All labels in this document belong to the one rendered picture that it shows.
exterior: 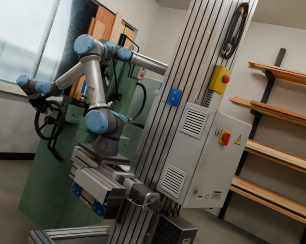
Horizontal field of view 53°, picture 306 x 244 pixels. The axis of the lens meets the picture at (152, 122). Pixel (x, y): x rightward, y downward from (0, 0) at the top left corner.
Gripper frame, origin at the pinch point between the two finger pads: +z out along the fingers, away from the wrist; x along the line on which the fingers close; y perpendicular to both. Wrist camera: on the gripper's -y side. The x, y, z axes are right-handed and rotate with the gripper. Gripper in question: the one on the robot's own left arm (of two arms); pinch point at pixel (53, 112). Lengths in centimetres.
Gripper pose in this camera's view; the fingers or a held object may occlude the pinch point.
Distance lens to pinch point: 217.8
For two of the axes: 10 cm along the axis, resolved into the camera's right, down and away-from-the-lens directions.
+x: 8.1, 3.1, -4.9
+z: 2.5, 5.7, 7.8
